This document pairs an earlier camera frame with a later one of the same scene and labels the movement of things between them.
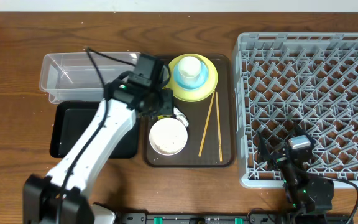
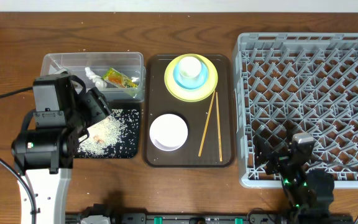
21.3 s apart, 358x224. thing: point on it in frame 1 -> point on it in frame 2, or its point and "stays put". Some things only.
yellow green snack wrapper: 161,117 -> 113,76
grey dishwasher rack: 327,82 stays put
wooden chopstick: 207,124 stays put
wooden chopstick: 219,129 stays put
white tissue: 180,116 -> 99,83
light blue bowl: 191,83 stays put
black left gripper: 169,104 -> 97,104
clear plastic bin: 73,77 stays put
